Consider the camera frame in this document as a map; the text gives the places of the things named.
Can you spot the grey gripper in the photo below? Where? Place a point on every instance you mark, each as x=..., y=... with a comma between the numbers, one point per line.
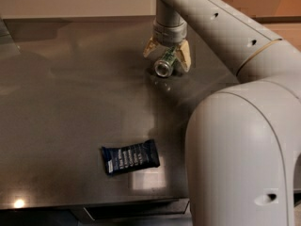
x=169, y=36

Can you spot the green soda can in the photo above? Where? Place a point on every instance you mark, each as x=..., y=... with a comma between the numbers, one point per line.
x=165, y=64

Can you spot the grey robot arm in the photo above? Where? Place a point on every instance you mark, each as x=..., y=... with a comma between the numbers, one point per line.
x=242, y=143

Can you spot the blue snack bar wrapper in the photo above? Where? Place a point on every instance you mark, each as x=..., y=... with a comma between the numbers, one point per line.
x=130, y=158

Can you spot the microwave under counter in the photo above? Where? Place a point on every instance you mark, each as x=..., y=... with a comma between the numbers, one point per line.
x=129, y=210

